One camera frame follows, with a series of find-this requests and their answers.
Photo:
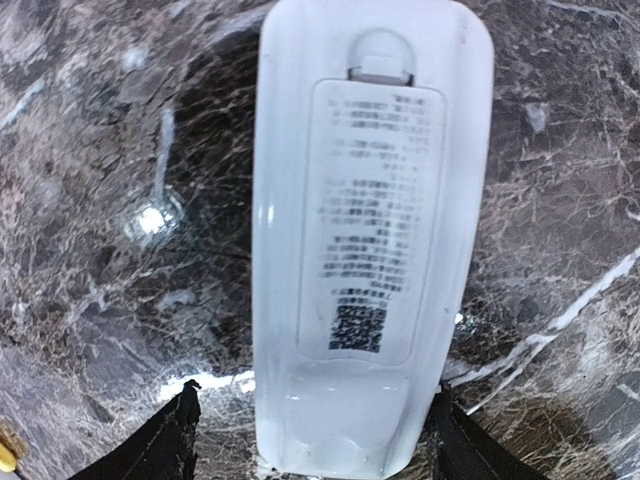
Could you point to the white remote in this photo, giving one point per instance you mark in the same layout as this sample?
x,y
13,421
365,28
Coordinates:
x,y
372,131

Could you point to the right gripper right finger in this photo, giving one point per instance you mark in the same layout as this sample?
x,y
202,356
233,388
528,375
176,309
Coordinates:
x,y
464,450

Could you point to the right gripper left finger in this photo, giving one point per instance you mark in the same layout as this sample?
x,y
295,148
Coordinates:
x,y
162,448

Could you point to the yellow handled screwdriver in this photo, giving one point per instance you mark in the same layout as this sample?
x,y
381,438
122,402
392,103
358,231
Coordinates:
x,y
14,448

